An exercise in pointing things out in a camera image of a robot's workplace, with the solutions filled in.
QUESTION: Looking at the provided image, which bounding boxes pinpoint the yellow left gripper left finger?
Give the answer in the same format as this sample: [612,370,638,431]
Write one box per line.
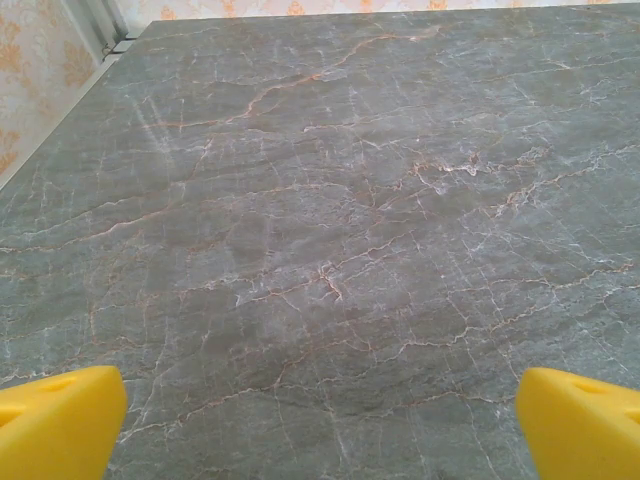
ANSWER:
[0,364,129,480]

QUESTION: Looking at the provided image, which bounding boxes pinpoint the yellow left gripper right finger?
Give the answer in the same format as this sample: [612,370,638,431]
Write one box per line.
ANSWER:
[515,366,640,480]

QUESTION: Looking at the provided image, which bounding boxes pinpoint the aluminium frame post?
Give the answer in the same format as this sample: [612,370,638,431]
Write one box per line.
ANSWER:
[67,0,135,57]

